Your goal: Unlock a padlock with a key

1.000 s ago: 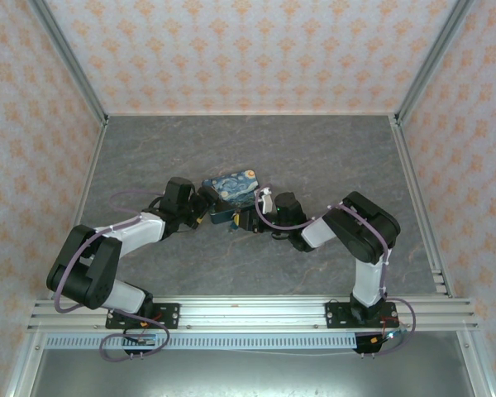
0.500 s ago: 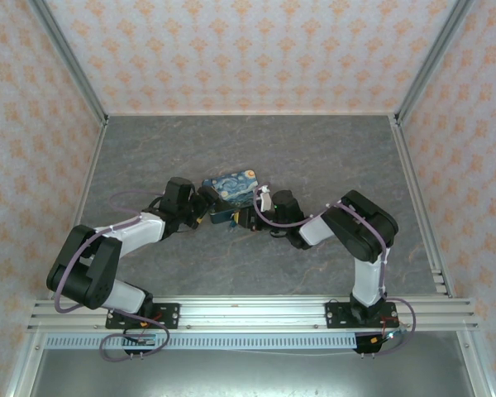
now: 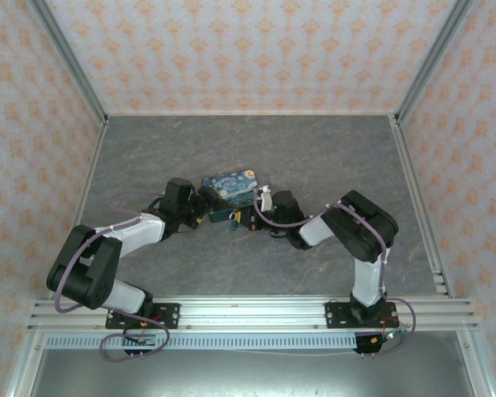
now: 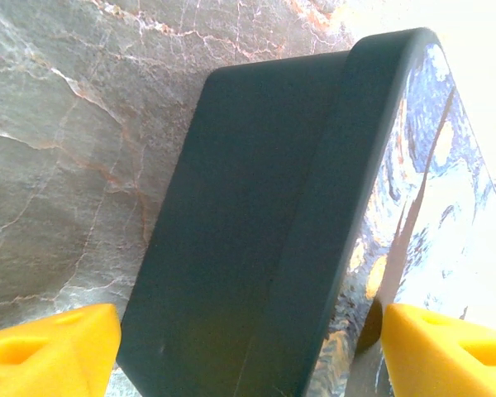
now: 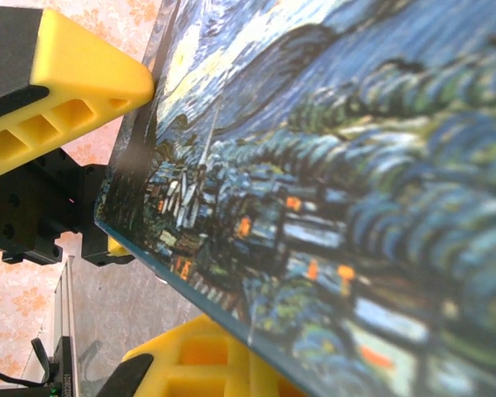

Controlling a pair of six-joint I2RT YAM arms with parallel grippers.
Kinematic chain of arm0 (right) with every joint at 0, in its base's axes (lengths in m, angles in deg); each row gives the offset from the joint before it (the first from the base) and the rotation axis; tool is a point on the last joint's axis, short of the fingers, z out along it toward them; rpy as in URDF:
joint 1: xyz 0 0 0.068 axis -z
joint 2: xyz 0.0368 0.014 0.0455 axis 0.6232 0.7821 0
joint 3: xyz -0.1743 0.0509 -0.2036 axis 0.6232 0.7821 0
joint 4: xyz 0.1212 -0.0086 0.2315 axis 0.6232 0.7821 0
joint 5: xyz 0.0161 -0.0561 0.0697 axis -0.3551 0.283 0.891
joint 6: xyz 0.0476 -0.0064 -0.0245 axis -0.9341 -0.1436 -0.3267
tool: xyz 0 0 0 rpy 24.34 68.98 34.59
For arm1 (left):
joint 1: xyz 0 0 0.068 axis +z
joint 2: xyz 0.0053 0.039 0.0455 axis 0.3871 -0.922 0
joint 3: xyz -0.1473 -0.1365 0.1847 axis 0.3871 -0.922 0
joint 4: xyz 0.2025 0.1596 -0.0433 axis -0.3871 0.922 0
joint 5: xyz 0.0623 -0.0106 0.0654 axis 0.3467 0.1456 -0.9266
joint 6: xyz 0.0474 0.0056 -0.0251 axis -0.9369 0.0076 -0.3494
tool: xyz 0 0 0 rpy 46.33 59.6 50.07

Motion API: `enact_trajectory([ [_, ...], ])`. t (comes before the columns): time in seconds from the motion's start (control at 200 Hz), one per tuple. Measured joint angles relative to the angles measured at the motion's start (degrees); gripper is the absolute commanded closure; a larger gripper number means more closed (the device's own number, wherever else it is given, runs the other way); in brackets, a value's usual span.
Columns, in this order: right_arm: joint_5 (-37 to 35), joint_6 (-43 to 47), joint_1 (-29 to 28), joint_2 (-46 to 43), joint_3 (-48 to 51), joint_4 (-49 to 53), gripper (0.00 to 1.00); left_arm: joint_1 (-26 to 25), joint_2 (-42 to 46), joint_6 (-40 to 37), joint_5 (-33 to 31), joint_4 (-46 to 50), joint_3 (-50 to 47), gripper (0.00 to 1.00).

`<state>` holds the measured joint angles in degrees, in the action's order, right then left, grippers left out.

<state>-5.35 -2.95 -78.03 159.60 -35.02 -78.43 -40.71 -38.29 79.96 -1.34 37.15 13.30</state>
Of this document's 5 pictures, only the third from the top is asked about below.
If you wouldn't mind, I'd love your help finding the blue starry night tin box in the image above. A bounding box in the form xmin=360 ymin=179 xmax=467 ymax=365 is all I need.
xmin=201 ymin=167 xmax=262 ymax=224

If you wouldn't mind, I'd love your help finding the small circuit board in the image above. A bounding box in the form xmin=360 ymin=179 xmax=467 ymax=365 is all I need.
xmin=122 ymin=330 xmax=157 ymax=357
xmin=354 ymin=330 xmax=403 ymax=356

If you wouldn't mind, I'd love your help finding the aluminium frame side rail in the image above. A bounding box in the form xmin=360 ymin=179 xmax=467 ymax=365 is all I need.
xmin=49 ymin=122 xmax=109 ymax=301
xmin=390 ymin=115 xmax=455 ymax=299

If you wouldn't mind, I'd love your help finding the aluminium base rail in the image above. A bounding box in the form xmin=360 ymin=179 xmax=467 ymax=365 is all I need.
xmin=26 ymin=295 xmax=479 ymax=332

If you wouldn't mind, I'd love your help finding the white slotted cable duct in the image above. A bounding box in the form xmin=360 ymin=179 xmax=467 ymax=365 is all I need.
xmin=44 ymin=332 xmax=359 ymax=351

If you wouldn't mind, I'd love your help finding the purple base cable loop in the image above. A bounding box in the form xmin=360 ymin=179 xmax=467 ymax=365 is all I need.
xmin=98 ymin=317 xmax=169 ymax=361

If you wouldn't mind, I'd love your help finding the aluminium frame post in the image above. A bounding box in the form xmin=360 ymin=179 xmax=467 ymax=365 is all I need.
xmin=395 ymin=0 xmax=479 ymax=125
xmin=27 ymin=0 xmax=110 ymax=125

